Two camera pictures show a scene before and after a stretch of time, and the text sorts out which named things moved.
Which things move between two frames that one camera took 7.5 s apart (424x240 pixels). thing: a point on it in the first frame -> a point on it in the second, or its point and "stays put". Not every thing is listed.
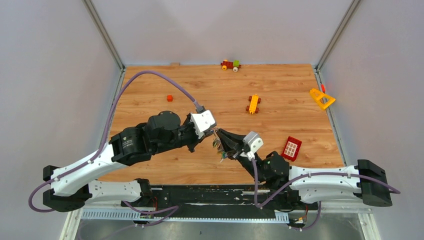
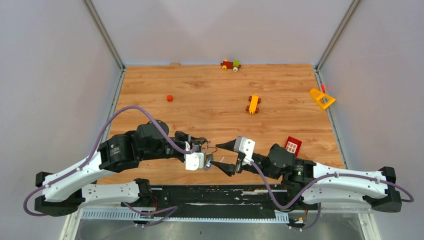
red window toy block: x=291 y=148 stays put
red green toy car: x=234 y=65 stays put
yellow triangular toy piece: x=316 y=95 stays put
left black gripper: x=196 y=140 -> x=185 y=137
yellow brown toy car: x=253 y=108 stays put
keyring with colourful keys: x=217 y=144 -> x=209 y=157
